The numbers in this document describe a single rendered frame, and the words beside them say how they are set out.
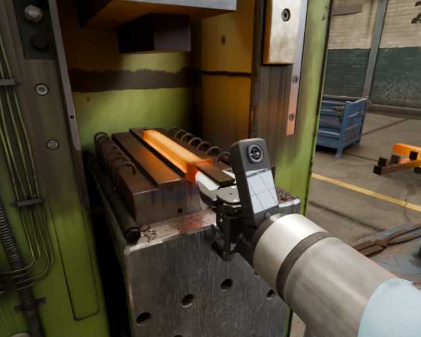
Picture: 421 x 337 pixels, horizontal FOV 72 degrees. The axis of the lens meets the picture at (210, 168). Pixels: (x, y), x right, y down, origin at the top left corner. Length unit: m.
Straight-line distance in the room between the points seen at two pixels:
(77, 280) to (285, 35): 0.74
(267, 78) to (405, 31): 7.45
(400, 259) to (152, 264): 0.66
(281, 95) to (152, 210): 0.46
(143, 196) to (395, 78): 7.82
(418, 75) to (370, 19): 1.73
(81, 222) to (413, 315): 0.58
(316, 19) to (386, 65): 7.36
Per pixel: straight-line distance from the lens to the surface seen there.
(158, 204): 0.53
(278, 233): 0.33
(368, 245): 0.93
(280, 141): 0.83
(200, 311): 0.64
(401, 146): 0.93
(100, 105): 0.95
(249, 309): 0.73
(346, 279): 0.29
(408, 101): 8.08
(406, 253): 0.97
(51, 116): 0.60
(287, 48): 0.78
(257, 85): 0.75
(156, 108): 0.99
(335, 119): 4.10
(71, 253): 0.71
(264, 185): 0.38
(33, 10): 0.60
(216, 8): 0.53
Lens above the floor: 1.19
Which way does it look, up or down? 21 degrees down
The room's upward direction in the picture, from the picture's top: straight up
